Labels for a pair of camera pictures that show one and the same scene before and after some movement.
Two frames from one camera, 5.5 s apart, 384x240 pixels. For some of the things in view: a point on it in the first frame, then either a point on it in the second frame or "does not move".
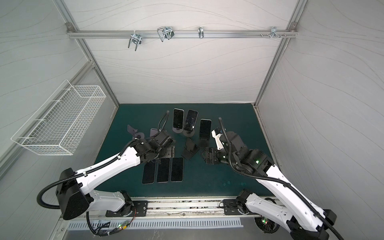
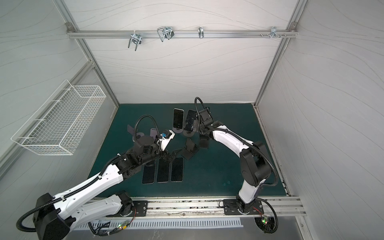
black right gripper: [210, 155] → [191, 124]
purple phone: [163, 171] does not move
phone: [177, 169] does not move
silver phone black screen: [149, 173] does not move
